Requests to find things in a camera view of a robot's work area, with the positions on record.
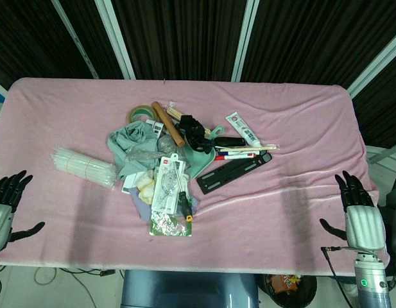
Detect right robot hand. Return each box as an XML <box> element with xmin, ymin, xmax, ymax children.
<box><xmin>319</xmin><ymin>170</ymin><xmax>386</xmax><ymax>252</ymax></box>

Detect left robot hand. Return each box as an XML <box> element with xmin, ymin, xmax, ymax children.
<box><xmin>0</xmin><ymin>170</ymin><xmax>46</xmax><ymax>255</ymax></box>

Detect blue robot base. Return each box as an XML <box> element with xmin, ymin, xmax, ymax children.
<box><xmin>120</xmin><ymin>269</ymin><xmax>261</xmax><ymax>308</ymax></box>

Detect bundle of white straws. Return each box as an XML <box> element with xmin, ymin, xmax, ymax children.
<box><xmin>50</xmin><ymin>146</ymin><xmax>117</xmax><ymax>191</ymax></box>

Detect black trash bin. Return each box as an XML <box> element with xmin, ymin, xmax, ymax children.
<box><xmin>264</xmin><ymin>273</ymin><xmax>318</xmax><ymax>308</ymax></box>

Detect pink towel table cover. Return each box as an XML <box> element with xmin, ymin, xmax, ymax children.
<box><xmin>0</xmin><ymin>76</ymin><xmax>391</xmax><ymax>277</ymax></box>

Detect wooden chopsticks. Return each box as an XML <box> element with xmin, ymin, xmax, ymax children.
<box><xmin>214</xmin><ymin>144</ymin><xmax>280</xmax><ymax>153</ymax></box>

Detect grey purple cloth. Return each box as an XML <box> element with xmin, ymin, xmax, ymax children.
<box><xmin>129</xmin><ymin>187</ymin><xmax>202</xmax><ymax>222</ymax></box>

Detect yellow white sponge cloth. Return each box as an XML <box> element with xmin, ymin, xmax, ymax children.
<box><xmin>134</xmin><ymin>169</ymin><xmax>155</xmax><ymax>205</ymax></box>

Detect grey green cloth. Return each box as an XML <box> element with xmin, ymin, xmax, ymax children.
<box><xmin>107</xmin><ymin>119</ymin><xmax>163</xmax><ymax>181</ymax></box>

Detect white toothpaste tube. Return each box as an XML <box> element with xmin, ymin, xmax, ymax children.
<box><xmin>225</xmin><ymin>111</ymin><xmax>261</xmax><ymax>148</ymax></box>

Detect black cylinder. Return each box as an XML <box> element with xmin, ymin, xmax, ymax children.
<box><xmin>213</xmin><ymin>136</ymin><xmax>244</xmax><ymax>148</ymax></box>

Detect crumpled clear plastic bag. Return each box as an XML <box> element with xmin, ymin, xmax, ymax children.
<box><xmin>123</xmin><ymin>134</ymin><xmax>179</xmax><ymax>167</ymax></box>

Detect ruler set package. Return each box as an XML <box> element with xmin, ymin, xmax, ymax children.
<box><xmin>150</xmin><ymin>153</ymin><xmax>187</xmax><ymax>213</ymax></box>

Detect green tape roll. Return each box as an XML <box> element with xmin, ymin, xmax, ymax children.
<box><xmin>126</xmin><ymin>104</ymin><xmax>157</xmax><ymax>123</ymax></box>

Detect green foil packet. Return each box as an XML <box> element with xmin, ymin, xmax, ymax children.
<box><xmin>148</xmin><ymin>210</ymin><xmax>194</xmax><ymax>237</ymax></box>

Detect mint green dustpan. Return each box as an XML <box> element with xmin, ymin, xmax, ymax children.
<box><xmin>183</xmin><ymin>125</ymin><xmax>225</xmax><ymax>179</ymax></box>

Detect white card with black squares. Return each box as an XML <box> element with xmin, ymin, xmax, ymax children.
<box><xmin>145</xmin><ymin>118</ymin><xmax>165</xmax><ymax>133</ymax></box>

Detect wooden rolling pin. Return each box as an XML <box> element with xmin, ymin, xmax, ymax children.
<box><xmin>151</xmin><ymin>101</ymin><xmax>186</xmax><ymax>148</ymax></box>

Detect black binder clips cluster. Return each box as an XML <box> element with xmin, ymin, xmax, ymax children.
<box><xmin>176</xmin><ymin>114</ymin><xmax>216</xmax><ymax>154</ymax></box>

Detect pack of wooden skewers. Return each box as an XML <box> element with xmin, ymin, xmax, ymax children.
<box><xmin>161</xmin><ymin>101</ymin><xmax>212</xmax><ymax>135</ymax></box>

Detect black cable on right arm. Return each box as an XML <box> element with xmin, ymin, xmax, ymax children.
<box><xmin>320</xmin><ymin>245</ymin><xmax>359</xmax><ymax>308</ymax></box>

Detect black plastic rail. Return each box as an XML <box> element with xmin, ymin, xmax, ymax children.
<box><xmin>196</xmin><ymin>151</ymin><xmax>273</xmax><ymax>194</ymax></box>

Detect black handled screwdriver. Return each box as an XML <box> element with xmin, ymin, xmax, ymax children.
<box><xmin>171</xmin><ymin>162</ymin><xmax>194</xmax><ymax>223</ymax></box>

